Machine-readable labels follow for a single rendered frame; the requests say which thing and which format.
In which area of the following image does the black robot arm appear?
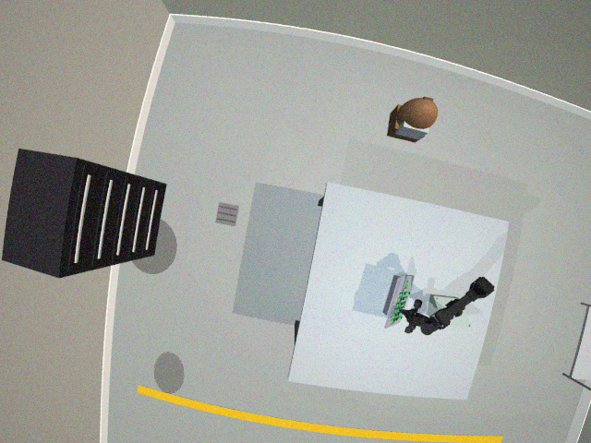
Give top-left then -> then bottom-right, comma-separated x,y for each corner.
407,277 -> 495,335

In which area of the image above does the light grey switch panel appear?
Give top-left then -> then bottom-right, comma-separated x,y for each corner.
382,274 -> 415,329

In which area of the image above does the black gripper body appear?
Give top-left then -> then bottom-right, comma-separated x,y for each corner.
404,299 -> 428,333

